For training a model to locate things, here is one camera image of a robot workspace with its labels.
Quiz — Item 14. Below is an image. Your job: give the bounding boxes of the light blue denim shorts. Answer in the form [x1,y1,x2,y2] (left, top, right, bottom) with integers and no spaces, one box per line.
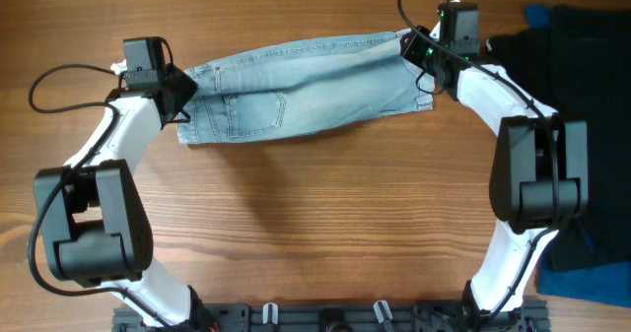
[177,32,434,145]

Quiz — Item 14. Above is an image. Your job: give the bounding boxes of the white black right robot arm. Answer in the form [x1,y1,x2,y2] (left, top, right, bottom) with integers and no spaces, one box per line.
[401,0,588,328]

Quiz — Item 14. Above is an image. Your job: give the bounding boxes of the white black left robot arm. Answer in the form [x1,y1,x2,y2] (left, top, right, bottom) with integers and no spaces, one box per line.
[28,36,212,331]

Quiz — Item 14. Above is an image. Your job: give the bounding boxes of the black folded garment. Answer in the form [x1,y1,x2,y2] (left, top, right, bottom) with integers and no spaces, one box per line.
[485,5,631,273]

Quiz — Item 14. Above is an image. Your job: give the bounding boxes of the blue cloth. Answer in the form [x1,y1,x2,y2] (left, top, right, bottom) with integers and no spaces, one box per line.
[535,6,630,307]

